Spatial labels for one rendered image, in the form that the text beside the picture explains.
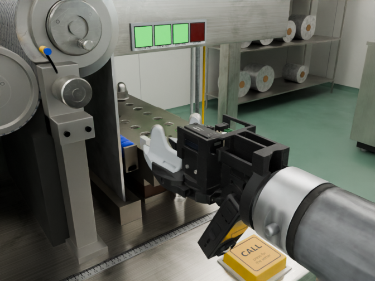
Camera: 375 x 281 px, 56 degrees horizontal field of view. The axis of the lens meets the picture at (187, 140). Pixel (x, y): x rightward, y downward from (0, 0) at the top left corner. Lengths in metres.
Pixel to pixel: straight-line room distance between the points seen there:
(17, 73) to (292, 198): 0.39
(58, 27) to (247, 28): 0.80
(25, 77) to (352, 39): 5.04
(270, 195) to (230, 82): 1.14
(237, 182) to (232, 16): 0.86
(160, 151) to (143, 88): 3.34
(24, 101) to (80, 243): 0.24
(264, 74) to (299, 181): 3.93
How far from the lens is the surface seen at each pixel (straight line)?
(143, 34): 0.97
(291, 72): 4.78
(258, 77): 4.16
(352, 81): 5.42
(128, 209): 0.66
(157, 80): 3.84
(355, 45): 5.36
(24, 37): 0.53
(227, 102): 1.45
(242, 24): 1.20
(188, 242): 0.63
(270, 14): 1.30
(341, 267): 0.29
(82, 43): 0.51
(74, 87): 0.47
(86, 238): 0.62
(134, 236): 0.65
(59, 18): 0.52
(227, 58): 1.41
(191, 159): 0.39
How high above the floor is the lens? 1.30
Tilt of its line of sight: 23 degrees down
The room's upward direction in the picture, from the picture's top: straight up
